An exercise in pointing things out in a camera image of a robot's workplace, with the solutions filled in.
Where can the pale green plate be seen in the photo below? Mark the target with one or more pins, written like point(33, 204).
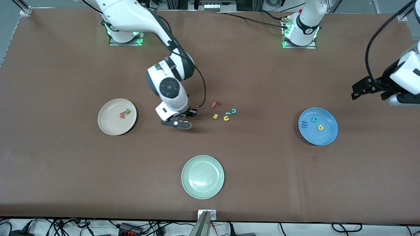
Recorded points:
point(202, 177)

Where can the beige brown plate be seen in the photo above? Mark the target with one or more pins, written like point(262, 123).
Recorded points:
point(113, 126)

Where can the blue plate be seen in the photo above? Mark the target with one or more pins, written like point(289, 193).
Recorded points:
point(323, 137)

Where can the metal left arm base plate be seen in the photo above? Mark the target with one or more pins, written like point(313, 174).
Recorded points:
point(300, 47)

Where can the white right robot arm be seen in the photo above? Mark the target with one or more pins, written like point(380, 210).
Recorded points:
point(131, 16)

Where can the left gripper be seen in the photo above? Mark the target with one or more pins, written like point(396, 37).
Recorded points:
point(384, 79)

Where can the black orange power strip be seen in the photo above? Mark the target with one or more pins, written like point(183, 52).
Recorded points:
point(130, 229)

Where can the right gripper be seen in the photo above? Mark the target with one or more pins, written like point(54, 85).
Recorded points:
point(187, 113)

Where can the aluminium frame profile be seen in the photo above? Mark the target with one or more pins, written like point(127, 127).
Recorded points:
point(402, 17)
point(25, 11)

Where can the red letter f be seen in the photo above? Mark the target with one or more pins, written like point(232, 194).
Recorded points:
point(214, 105)

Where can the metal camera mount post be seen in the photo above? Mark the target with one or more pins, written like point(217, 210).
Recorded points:
point(204, 223)

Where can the silver device with connectors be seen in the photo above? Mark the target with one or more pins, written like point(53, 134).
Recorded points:
point(215, 6)

